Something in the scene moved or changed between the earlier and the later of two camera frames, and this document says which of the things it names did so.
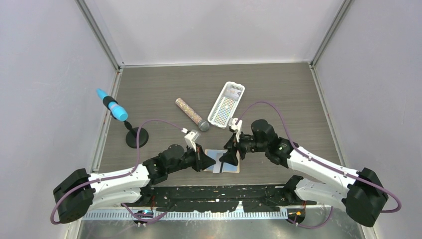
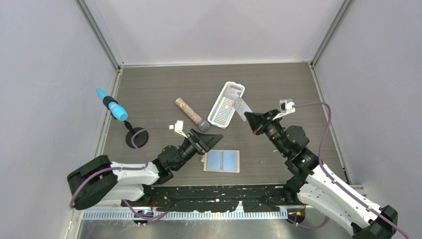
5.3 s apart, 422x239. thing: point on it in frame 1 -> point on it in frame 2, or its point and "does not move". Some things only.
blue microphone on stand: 117,110 does not move
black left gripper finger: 206,162 -> 208,141
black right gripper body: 247,145 -> 273,131
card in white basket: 233,93 does not move
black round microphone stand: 131,136 does not move
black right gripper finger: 231,144 -> 269,115
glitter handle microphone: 203,125 does not move
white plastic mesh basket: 226,105 does not move
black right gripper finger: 230,157 -> 256,120
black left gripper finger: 199,153 -> 208,141
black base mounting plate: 214,198 does not move
